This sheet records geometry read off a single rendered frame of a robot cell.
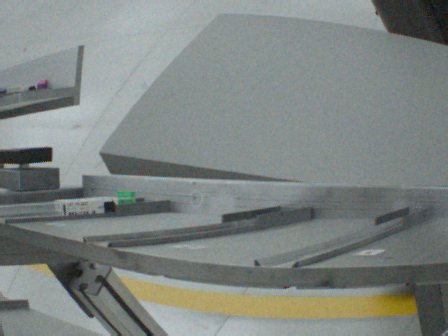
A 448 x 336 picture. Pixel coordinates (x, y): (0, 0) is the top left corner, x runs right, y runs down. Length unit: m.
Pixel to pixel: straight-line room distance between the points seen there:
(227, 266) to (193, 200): 0.25
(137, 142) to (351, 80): 0.23
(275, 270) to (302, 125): 0.50
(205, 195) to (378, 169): 0.20
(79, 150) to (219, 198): 1.56
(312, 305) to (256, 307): 0.11
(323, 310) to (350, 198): 0.95
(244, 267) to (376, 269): 0.07
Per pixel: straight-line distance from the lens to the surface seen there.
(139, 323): 0.91
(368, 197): 0.65
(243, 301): 1.70
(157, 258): 0.50
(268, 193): 0.69
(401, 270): 0.43
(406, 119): 0.91
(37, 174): 0.75
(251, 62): 1.07
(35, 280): 2.02
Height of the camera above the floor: 1.16
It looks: 36 degrees down
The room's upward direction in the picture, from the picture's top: 29 degrees counter-clockwise
